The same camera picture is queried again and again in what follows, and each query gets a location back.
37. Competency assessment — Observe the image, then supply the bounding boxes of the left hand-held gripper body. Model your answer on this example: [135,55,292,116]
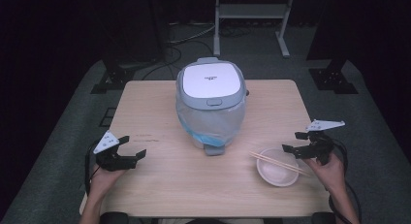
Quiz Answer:
[92,130,137,173]

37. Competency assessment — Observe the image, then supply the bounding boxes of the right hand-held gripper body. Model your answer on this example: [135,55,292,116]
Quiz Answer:
[304,119,346,166]

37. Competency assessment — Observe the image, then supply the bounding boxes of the wooden chopstick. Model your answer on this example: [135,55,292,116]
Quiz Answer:
[249,150,312,176]
[248,152,310,177]

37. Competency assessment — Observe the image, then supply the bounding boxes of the white bowl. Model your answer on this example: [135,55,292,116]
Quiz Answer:
[256,147,300,188]

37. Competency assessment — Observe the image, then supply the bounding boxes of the translucent plastic bin liner bag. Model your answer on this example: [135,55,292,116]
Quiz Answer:
[175,94,246,148]

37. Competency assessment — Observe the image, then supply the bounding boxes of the person's left hand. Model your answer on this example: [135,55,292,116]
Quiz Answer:
[88,165,128,197]

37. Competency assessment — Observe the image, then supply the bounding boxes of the person's right hand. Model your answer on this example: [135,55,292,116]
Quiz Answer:
[303,153,347,193]

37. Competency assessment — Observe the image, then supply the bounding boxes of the dark floor panel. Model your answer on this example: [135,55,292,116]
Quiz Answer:
[98,107,117,128]

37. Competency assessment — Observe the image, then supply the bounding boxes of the black stand base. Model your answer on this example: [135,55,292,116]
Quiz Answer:
[308,59,359,95]
[90,58,138,95]

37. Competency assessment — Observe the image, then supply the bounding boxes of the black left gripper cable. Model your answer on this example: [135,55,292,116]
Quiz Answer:
[83,140,99,197]

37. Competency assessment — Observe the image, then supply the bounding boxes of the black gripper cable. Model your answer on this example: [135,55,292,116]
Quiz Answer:
[328,138,364,224]
[83,140,99,197]

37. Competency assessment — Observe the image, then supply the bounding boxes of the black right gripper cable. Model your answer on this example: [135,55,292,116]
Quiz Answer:
[328,138,364,224]

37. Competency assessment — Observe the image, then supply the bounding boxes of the black floor cables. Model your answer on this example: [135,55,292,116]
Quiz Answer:
[141,23,216,81]

